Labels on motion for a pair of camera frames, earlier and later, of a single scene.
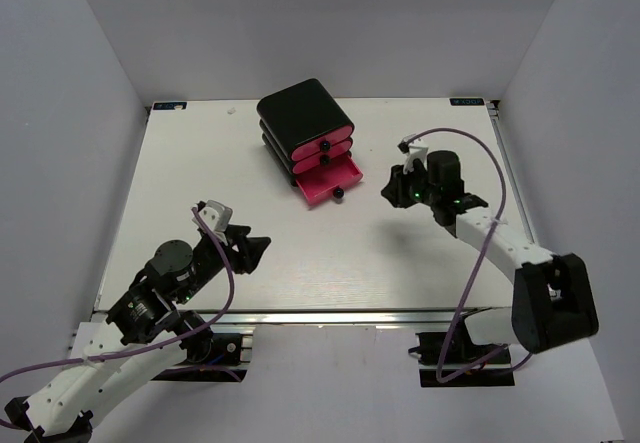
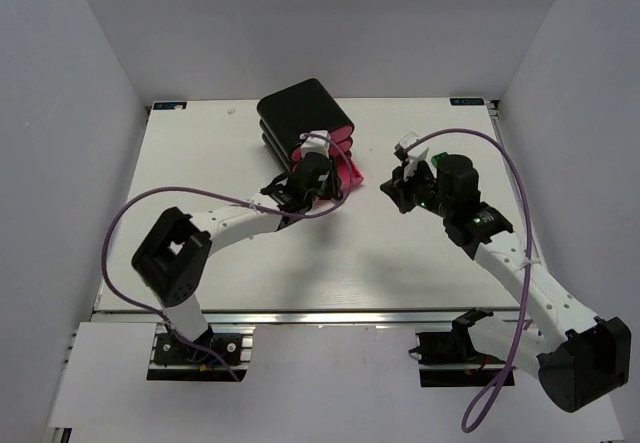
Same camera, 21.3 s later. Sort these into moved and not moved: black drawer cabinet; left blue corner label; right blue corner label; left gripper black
Moved: left gripper black
Not moved: black drawer cabinet; right blue corner label; left blue corner label
